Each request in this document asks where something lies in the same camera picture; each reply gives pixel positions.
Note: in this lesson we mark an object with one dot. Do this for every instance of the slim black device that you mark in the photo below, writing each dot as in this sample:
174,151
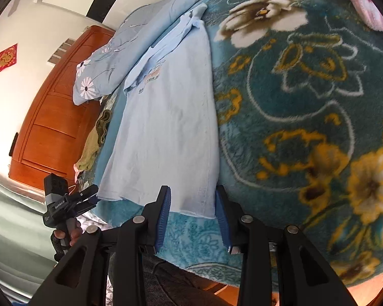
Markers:
12,145

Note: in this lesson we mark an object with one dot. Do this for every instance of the person's left hand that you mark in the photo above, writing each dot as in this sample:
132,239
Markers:
76,234

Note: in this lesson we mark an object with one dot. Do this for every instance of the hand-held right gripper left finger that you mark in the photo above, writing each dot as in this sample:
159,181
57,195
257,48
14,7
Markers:
162,216

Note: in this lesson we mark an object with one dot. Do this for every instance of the teal floral blanket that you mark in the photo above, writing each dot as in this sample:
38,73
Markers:
290,102

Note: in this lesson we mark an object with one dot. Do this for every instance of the small wall frame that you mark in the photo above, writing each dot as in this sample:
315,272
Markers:
52,60
69,41
58,54
63,47

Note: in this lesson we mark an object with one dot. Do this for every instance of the light blue floral duvet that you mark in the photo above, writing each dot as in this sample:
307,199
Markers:
115,47

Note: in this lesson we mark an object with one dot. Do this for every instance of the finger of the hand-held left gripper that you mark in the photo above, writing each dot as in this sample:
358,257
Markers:
87,206

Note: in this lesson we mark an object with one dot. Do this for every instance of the wooden headboard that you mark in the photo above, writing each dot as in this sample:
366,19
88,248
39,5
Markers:
51,127

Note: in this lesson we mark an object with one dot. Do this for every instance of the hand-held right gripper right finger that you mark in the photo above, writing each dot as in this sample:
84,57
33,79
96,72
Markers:
223,226

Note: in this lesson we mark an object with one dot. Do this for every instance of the white floral cloth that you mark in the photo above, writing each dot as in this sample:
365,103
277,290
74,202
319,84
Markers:
89,221

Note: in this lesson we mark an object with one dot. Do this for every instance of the olive knit sweater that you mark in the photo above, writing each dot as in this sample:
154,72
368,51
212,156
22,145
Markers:
92,146

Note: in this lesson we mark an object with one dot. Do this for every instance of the light blue T-shirt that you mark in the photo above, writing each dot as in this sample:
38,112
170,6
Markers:
166,127

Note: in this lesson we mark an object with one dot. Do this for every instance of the red wall decoration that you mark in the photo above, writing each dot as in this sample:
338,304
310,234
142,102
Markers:
4,59

